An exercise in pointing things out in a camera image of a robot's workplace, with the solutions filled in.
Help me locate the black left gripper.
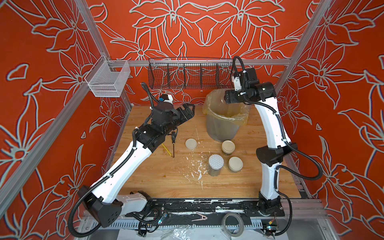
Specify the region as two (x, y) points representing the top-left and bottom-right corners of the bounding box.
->
(162, 103), (195, 137)

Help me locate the beige jar lid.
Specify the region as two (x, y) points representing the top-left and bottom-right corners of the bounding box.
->
(185, 138), (198, 150)

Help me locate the clear jar with tea leaves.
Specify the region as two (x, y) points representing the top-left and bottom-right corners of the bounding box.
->
(221, 94), (228, 104)

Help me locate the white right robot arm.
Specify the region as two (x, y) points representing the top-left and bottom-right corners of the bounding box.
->
(224, 56), (323, 238)

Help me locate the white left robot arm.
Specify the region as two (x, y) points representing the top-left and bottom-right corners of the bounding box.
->
(68, 83), (196, 238)

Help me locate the yellow plastic bin liner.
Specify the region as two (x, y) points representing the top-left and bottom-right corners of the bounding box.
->
(203, 89), (251, 126)

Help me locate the silver mesh waste bin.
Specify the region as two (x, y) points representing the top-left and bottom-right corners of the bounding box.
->
(206, 111), (243, 142)

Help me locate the yellow pencil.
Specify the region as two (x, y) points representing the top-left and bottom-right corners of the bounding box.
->
(162, 144), (173, 157)

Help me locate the beige lidded jar far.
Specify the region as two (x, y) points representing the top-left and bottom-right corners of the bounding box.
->
(222, 140), (236, 155)

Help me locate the beige lidded jar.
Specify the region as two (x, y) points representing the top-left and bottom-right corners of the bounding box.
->
(222, 140), (236, 155)
(228, 157), (244, 173)

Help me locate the jar with foil seal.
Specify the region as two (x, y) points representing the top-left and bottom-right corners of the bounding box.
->
(209, 154), (224, 177)

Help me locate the beige lidded jar near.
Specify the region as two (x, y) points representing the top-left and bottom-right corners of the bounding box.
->
(228, 157), (244, 173)

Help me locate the red clip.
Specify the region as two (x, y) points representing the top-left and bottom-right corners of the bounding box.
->
(192, 213), (208, 222)

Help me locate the crumpled clear plastic film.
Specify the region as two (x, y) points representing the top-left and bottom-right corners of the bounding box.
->
(160, 226), (195, 240)

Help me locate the clear tape roll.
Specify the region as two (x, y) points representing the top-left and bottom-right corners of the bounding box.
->
(221, 213), (245, 240)

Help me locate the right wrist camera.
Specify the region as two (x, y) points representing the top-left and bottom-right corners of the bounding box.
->
(232, 77), (242, 91)

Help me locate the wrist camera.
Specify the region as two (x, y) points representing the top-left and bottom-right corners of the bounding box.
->
(159, 94), (174, 104)
(232, 77), (242, 91)

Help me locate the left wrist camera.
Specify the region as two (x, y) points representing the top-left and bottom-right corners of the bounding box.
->
(159, 94), (174, 104)

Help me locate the black handled screwdriver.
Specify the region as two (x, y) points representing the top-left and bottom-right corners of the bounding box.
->
(171, 132), (177, 158)

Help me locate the black wire wall basket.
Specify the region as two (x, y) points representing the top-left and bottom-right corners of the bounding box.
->
(148, 57), (234, 90)

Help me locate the white cable duct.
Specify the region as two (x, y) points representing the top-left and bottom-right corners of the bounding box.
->
(107, 218), (263, 230)

